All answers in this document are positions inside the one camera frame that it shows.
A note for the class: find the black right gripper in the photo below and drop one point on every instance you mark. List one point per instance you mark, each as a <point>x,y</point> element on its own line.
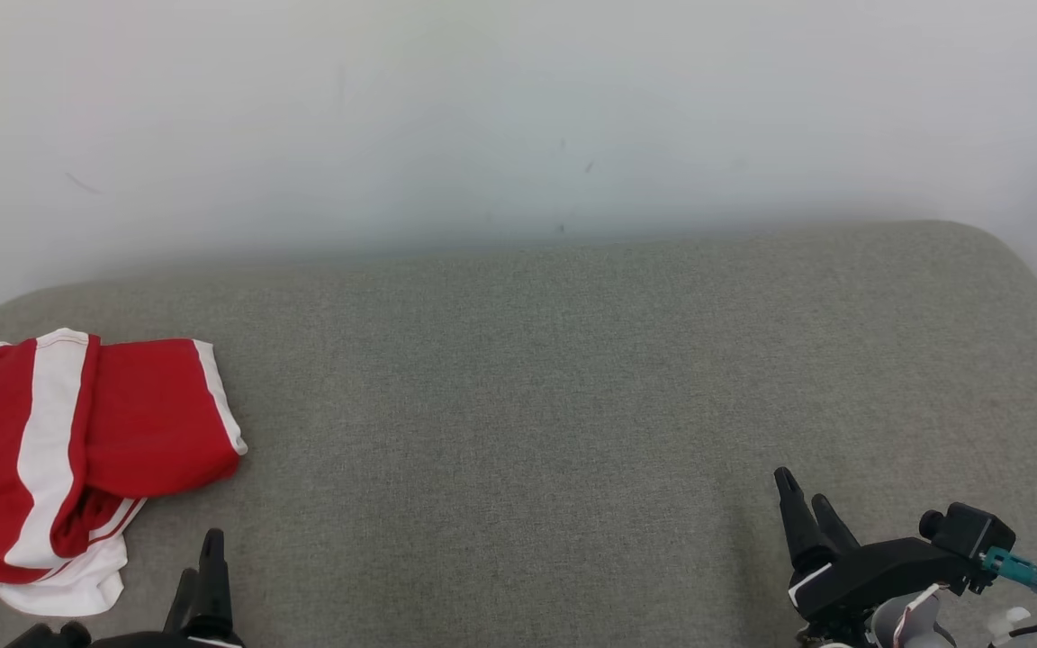
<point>879,576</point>

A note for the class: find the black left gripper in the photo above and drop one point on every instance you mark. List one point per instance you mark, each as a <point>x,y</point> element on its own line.
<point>176,639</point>

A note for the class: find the red white Bulls jersey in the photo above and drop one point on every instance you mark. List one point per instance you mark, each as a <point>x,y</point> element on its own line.
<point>77,585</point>

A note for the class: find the red white Bulls shorts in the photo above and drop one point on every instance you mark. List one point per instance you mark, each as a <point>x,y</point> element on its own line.
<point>149,414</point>

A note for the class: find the teal right camera connector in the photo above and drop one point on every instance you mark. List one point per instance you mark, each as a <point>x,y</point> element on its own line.
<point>1018,569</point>

